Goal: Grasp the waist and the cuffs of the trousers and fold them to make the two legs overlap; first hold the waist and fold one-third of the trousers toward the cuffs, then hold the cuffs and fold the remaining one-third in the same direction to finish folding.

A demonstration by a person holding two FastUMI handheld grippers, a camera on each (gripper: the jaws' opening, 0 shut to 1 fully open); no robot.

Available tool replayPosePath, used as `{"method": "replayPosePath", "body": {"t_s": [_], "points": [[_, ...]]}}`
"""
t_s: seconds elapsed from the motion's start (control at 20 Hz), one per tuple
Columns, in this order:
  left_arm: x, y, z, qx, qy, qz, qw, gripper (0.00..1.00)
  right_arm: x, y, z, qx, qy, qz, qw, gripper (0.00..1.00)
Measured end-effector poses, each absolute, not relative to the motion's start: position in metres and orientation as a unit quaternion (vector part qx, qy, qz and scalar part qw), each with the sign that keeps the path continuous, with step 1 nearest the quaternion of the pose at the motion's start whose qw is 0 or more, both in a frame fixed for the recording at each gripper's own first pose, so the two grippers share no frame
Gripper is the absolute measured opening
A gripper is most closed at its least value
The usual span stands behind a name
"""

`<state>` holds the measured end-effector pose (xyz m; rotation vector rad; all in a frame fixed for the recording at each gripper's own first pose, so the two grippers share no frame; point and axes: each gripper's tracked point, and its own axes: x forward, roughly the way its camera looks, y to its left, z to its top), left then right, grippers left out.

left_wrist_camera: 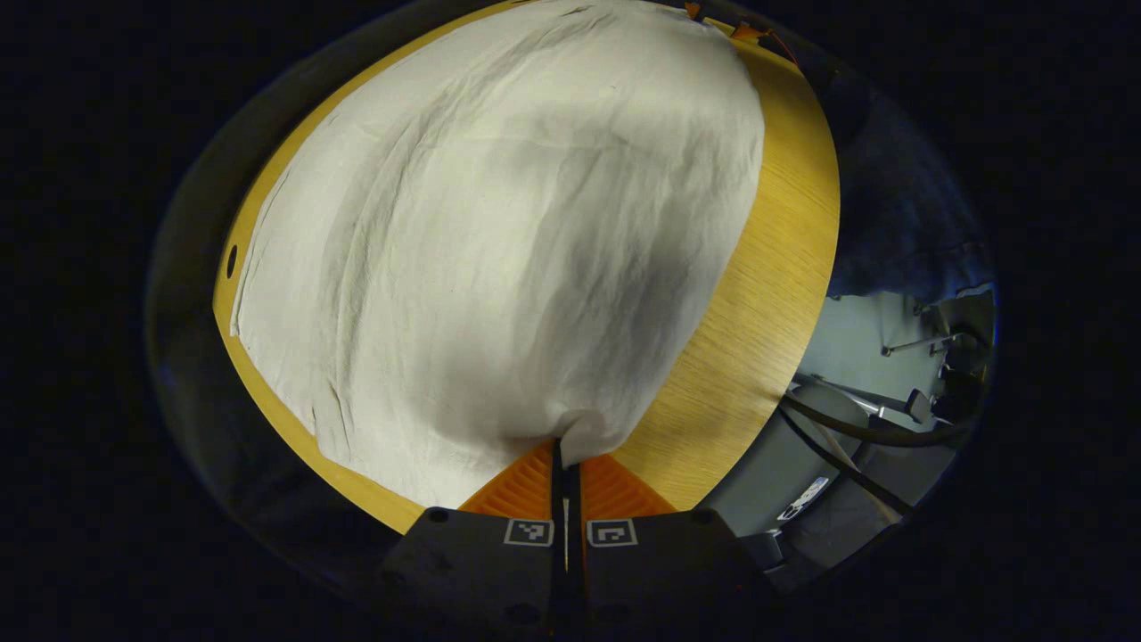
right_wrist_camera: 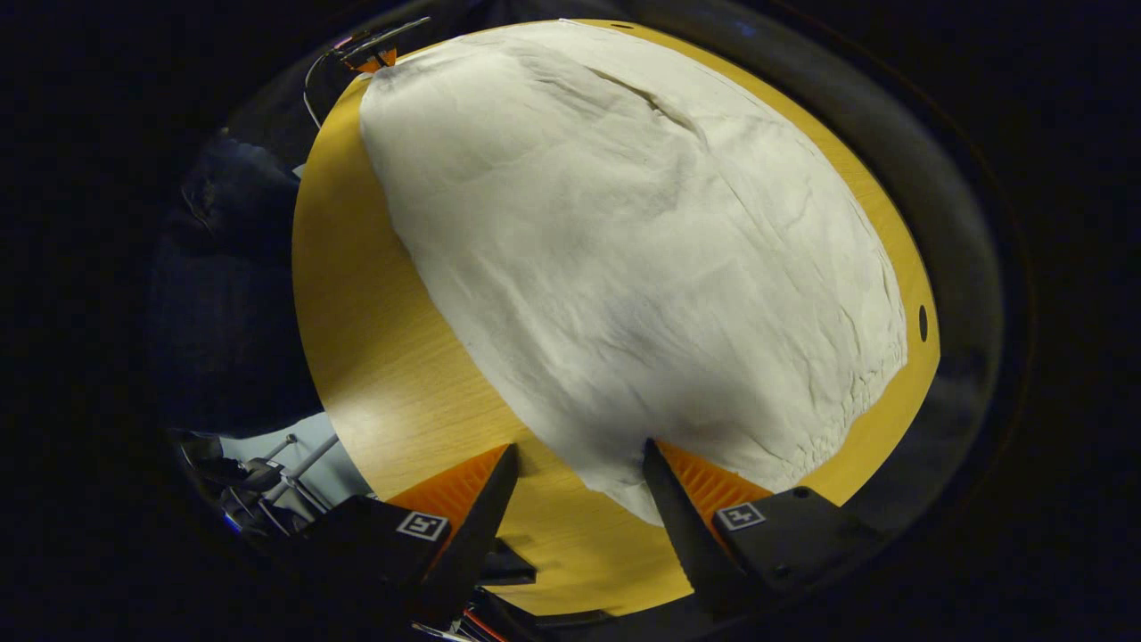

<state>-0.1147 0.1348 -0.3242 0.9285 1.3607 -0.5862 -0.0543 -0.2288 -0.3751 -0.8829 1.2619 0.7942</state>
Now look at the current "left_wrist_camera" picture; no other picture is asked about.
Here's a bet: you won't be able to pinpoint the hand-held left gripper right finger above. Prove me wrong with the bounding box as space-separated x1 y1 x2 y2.
567 453 776 642

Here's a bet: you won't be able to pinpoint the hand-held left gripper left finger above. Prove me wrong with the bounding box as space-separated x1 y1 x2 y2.
379 437 568 642

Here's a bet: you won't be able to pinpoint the person's dark blue clothing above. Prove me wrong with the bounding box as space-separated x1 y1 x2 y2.
825 67 996 306

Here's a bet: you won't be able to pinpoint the white jeans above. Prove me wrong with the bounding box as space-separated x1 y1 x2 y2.
230 0 766 509

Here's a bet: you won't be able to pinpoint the black cable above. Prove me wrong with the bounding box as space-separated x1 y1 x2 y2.
780 391 977 449
774 406 916 518

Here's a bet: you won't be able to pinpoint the thin metal rod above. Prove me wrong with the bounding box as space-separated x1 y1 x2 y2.
881 333 962 358

